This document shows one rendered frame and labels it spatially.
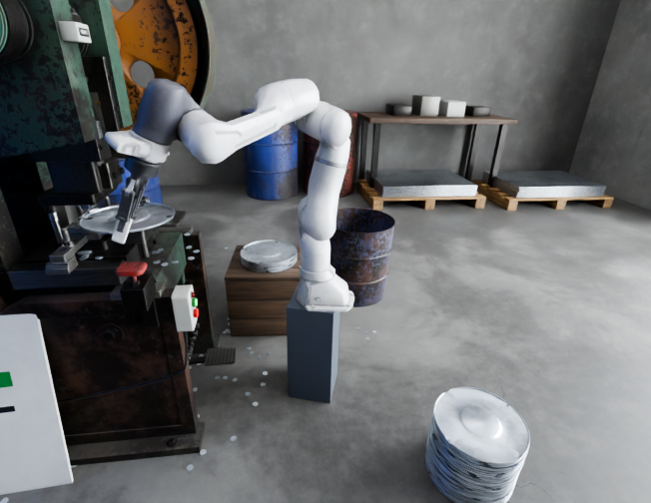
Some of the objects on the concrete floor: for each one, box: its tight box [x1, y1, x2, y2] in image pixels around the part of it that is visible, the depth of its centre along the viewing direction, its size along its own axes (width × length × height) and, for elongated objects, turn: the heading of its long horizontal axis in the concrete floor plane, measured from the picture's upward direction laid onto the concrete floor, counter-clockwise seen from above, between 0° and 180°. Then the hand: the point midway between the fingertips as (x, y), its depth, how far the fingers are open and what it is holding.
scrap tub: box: [329, 208, 395, 307], centre depth 228 cm, size 42×42×48 cm
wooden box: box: [225, 245, 301, 336], centre depth 204 cm, size 40×38×35 cm
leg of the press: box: [0, 282, 205, 466], centre depth 114 cm, size 92×12×90 cm, turn 95°
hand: (122, 230), depth 96 cm, fingers closed
